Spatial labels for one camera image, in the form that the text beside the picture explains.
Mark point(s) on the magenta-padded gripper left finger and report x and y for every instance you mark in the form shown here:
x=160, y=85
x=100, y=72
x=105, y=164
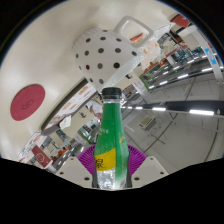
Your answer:
x=86, y=160

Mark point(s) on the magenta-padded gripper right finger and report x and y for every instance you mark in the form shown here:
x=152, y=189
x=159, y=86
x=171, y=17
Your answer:
x=136, y=160

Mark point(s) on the green drink bottle yellow label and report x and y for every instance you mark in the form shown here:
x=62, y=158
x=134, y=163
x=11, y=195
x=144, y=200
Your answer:
x=110, y=133

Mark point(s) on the ceiling air conditioner unit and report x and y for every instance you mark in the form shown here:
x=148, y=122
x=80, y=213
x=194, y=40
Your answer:
x=146, y=122

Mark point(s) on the white paper napkin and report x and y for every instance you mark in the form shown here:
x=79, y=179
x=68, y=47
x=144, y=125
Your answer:
x=65, y=122

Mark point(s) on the red paper cup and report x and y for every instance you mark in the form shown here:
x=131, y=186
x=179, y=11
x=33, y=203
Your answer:
x=41, y=156

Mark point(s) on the person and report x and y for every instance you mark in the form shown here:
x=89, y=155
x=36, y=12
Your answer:
x=94, y=108

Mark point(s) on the printed leaflet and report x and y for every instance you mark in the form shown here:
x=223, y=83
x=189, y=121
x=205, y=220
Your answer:
x=30, y=146

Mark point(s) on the printed paper tray liner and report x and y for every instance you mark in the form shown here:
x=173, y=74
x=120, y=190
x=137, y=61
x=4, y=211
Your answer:
x=71, y=103

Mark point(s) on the ceiling light strips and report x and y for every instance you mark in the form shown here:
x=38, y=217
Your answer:
x=201, y=112

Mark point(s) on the flat round red coaster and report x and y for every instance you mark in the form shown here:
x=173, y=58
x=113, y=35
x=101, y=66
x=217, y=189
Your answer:
x=27, y=102

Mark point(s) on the white polka dot mug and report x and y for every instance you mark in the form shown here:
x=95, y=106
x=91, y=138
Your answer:
x=103, y=56

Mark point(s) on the blue pillar sign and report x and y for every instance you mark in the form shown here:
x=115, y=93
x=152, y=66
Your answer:
x=210, y=56

